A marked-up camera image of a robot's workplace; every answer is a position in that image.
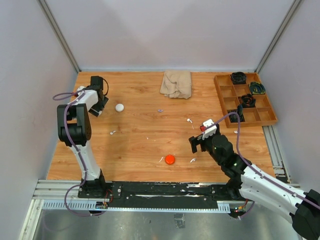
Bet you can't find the orange earbud charging case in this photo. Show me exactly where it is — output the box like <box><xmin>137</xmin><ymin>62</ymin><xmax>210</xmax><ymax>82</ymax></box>
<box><xmin>164</xmin><ymin>154</ymin><xmax>176</xmax><ymax>165</ymax></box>

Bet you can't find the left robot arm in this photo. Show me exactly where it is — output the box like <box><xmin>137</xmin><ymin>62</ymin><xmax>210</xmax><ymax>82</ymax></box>
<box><xmin>52</xmin><ymin>75</ymin><xmax>109</xmax><ymax>198</ymax></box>

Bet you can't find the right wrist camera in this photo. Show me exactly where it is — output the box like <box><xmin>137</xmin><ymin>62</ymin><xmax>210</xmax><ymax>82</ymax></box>
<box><xmin>200</xmin><ymin>118</ymin><xmax>217</xmax><ymax>140</ymax></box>

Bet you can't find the wooden compartment tray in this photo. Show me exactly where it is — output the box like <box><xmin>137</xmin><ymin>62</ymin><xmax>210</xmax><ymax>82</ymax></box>
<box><xmin>214</xmin><ymin>72</ymin><xmax>278</xmax><ymax>127</ymax></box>

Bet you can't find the beige cloth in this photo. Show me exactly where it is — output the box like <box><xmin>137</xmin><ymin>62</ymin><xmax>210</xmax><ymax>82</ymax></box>
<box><xmin>159</xmin><ymin>70</ymin><xmax>192</xmax><ymax>99</ymax></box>

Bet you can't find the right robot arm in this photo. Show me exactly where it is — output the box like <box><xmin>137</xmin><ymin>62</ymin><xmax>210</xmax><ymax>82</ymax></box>
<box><xmin>189</xmin><ymin>125</ymin><xmax>320</xmax><ymax>240</ymax></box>

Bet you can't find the blue yellow rolled sock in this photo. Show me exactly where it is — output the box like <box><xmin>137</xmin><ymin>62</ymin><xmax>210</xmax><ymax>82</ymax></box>
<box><xmin>248</xmin><ymin>81</ymin><xmax>266</xmax><ymax>95</ymax></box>

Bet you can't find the dark green rolled sock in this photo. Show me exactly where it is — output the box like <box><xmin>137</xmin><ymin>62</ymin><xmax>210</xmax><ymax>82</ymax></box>
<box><xmin>227</xmin><ymin>104</ymin><xmax>245</xmax><ymax>123</ymax></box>

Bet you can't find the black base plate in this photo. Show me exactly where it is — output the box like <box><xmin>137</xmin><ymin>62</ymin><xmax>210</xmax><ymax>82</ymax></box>
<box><xmin>78</xmin><ymin>181</ymin><xmax>248</xmax><ymax>212</ymax></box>

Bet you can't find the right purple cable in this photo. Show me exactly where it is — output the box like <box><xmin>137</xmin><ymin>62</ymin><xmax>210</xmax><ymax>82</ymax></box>
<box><xmin>199</xmin><ymin>111</ymin><xmax>320</xmax><ymax>221</ymax></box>

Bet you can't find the white charging case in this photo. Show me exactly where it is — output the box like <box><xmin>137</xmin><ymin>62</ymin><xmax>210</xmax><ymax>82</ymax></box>
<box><xmin>115</xmin><ymin>103</ymin><xmax>125</xmax><ymax>112</ymax></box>
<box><xmin>89</xmin><ymin>108</ymin><xmax>101</xmax><ymax>117</ymax></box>

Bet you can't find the black orange rolled sock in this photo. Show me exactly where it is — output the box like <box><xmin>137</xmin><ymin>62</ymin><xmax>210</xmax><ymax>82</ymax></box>
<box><xmin>239</xmin><ymin>94</ymin><xmax>256</xmax><ymax>108</ymax></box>

